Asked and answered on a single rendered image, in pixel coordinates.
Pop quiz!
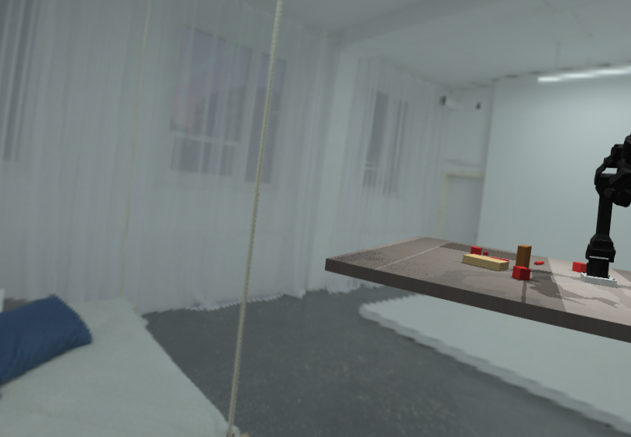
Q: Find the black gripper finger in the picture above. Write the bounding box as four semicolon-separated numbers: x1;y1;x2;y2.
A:
616;176;631;196

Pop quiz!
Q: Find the tan flat board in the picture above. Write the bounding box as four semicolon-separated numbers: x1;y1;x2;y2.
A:
463;254;509;271

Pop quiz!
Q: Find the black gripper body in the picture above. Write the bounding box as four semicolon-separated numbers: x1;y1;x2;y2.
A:
609;166;631;189

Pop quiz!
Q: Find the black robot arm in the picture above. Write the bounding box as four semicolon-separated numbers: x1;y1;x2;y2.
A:
585;134;631;279

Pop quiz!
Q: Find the brown square block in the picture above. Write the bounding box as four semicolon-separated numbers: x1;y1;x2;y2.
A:
515;245;532;269

